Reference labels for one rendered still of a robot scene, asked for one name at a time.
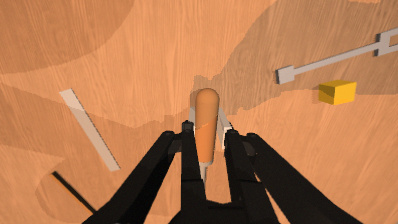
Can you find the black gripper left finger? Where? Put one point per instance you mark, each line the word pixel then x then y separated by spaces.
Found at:
pixel 132 202

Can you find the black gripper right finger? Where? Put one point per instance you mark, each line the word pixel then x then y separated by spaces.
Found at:
pixel 298 199

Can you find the yellow cube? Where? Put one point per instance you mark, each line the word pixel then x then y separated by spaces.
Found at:
pixel 337 92

